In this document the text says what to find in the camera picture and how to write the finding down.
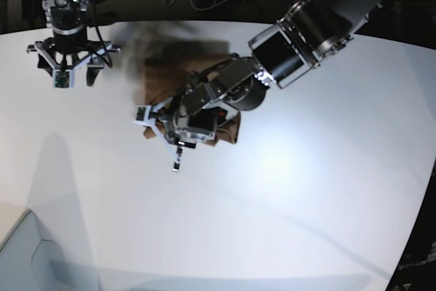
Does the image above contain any white bin at corner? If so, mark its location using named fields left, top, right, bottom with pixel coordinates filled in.
left=1, top=210, right=61, bottom=291

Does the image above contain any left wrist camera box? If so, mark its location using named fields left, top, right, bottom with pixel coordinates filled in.
left=134, top=105, right=151, bottom=126

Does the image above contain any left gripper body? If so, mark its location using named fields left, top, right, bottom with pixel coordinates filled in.
left=148, top=96, right=196, bottom=172

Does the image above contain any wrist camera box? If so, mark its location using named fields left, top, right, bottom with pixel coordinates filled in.
left=52, top=70, right=75, bottom=89
left=134, top=105, right=151, bottom=126

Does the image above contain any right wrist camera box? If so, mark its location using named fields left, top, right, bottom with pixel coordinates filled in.
left=52, top=70, right=75, bottom=89

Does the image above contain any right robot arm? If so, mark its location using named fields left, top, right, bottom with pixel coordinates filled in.
left=27, top=0, right=121, bottom=89

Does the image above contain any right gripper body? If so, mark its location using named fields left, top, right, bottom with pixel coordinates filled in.
left=27, top=39, right=121, bottom=73

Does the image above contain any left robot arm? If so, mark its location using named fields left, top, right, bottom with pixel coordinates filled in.
left=144, top=0, right=383, bottom=171

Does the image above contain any brown t-shirt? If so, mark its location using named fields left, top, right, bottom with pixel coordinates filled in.
left=142, top=55, right=241, bottom=147

